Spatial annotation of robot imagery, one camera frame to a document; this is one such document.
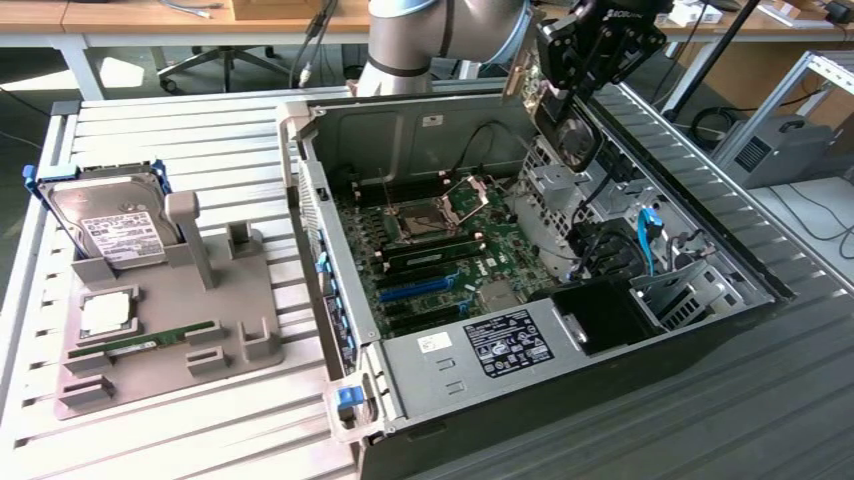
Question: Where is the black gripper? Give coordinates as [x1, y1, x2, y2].
[537, 0, 673, 95]

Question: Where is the black graphics card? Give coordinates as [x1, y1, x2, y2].
[503, 47, 609, 175]

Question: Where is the white small box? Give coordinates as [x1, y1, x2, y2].
[669, 0, 726, 27]

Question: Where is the black stand pole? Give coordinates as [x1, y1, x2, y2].
[662, 0, 764, 122]

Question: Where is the wooden desk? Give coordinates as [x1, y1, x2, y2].
[0, 0, 375, 101]
[657, 0, 854, 44]

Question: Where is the silver drive cage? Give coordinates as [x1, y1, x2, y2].
[517, 133, 662, 236]

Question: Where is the metal socket cover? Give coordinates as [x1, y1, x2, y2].
[434, 173, 501, 227]

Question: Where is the small cardboard box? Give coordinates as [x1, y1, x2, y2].
[766, 0, 829, 21]

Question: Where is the gray equipment box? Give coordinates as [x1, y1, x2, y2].
[712, 113, 854, 190]

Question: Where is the open PC case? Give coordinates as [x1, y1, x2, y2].
[277, 82, 800, 480]

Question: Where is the thin locking lever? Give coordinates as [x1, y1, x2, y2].
[375, 167, 397, 214]

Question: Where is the green motherboard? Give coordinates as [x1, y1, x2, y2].
[330, 164, 569, 341]

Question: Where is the CPU socket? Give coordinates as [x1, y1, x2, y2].
[391, 198, 463, 242]

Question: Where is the large cardboard box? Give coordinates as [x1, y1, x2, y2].
[230, 0, 330, 22]

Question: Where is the dark RAM stick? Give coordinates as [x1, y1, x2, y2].
[381, 243, 483, 275]

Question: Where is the silver chipset heatsink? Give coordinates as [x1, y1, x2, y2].
[474, 280, 527, 310]

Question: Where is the office chair base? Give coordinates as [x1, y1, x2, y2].
[157, 44, 301, 95]

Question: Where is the perforated metal disk bay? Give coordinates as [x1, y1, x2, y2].
[626, 257, 746, 332]

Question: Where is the blue expansion slot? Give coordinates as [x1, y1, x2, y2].
[378, 277, 455, 303]

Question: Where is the silver power supply unit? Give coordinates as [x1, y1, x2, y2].
[365, 298, 596, 422]

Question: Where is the gray parts rack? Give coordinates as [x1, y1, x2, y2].
[52, 192, 290, 422]

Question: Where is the hard disk with blue caddy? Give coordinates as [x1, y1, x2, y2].
[22, 158, 186, 272]

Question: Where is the green RAM stick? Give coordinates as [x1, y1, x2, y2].
[66, 319, 226, 359]

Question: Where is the silver CPU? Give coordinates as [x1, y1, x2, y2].
[78, 293, 137, 337]

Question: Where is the aluminium profile frame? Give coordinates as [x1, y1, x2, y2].
[708, 48, 854, 169]

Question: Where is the blue wire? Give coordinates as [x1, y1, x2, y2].
[637, 206, 664, 277]

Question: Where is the black wire bundle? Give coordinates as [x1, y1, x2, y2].
[566, 222, 653, 284]

